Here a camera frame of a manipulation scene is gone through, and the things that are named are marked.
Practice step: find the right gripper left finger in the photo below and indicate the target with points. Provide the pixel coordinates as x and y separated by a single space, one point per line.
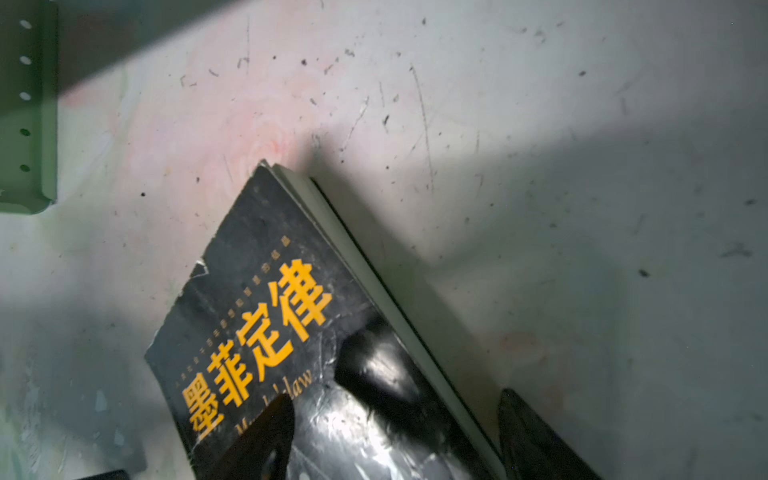
258 444

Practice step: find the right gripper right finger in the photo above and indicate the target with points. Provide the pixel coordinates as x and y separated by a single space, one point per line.
531 449

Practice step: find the black book yellow title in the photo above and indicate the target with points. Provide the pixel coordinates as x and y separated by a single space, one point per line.
283 333

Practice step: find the green wooden shelf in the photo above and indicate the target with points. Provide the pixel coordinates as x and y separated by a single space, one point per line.
29 88

